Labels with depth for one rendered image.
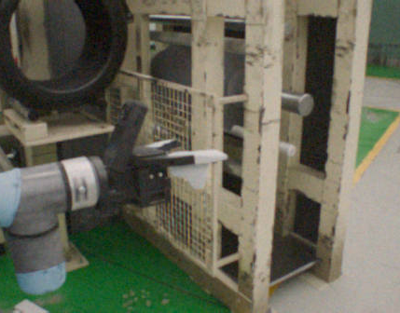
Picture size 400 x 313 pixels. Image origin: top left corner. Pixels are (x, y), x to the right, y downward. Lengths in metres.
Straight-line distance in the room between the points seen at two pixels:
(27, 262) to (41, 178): 0.13
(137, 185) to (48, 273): 0.19
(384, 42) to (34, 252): 10.01
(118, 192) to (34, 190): 0.14
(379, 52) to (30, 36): 9.04
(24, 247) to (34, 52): 1.50
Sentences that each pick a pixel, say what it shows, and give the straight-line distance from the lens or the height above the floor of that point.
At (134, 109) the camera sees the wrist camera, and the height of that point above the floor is 1.14.
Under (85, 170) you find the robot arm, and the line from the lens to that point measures 0.66.
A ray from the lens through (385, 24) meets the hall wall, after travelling 10.41.
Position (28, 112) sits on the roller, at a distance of 1.75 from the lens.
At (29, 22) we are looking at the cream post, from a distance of 2.08.
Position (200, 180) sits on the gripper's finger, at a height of 1.03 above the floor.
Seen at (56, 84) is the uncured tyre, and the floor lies 0.96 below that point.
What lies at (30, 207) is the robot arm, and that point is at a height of 1.04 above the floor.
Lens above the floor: 1.30
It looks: 19 degrees down
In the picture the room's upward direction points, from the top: straight up
